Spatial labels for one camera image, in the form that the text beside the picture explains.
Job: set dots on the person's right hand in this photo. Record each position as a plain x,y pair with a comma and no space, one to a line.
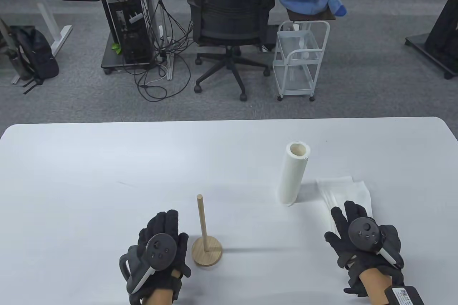
341,244

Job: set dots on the person's left hand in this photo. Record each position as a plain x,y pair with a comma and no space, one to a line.
168,224

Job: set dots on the pile of paper towel sheets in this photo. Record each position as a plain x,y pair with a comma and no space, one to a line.
349,190

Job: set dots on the wooden paper towel holder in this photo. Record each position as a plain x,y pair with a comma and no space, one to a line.
212,256

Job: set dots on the white paper towel roll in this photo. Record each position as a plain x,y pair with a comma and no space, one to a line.
293,176

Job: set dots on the person's left forearm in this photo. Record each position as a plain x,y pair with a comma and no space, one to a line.
157,296

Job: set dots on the black tracking controller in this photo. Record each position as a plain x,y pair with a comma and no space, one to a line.
161,251
363,233

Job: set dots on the black rolling base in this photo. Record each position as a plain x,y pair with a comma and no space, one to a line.
111,58

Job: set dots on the black computer tower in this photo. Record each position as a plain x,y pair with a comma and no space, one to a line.
132,37

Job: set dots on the white rolling cart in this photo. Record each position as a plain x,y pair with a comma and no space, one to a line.
298,38

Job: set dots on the black backpack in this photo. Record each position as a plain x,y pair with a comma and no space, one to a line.
35,51

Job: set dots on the black office chair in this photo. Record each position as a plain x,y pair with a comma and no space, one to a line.
230,4

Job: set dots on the brown wooden board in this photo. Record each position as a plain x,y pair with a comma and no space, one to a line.
311,17

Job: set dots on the black floor stand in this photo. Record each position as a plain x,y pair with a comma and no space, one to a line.
443,33

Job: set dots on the white adjustable desk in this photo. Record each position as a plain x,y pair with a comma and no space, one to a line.
46,11

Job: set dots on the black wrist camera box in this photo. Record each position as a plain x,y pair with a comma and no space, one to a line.
404,297

